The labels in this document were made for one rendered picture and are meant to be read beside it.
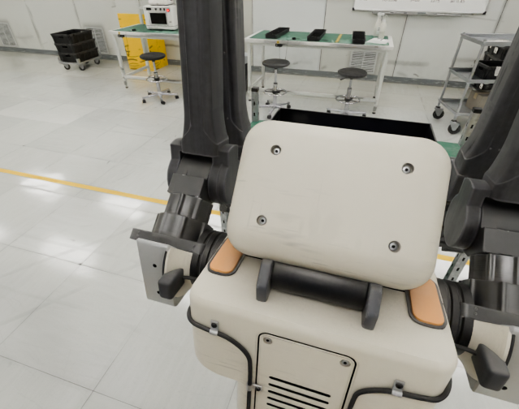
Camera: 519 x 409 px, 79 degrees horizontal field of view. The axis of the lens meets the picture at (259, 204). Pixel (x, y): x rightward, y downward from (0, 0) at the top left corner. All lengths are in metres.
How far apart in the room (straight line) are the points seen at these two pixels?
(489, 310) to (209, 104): 0.43
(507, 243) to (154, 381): 1.53
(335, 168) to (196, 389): 1.46
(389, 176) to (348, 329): 0.15
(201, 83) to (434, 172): 0.31
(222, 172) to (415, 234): 0.29
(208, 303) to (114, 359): 1.50
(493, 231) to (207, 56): 0.42
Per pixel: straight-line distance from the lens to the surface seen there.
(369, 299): 0.33
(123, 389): 1.75
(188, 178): 0.49
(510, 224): 0.50
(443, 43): 5.95
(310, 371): 0.38
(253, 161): 0.32
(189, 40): 0.47
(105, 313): 2.01
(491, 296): 0.46
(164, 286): 0.43
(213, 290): 0.36
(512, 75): 0.56
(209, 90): 0.47
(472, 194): 0.48
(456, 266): 1.30
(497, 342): 0.43
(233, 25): 0.55
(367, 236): 0.30
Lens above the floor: 1.52
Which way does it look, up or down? 37 degrees down
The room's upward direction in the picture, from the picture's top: straight up
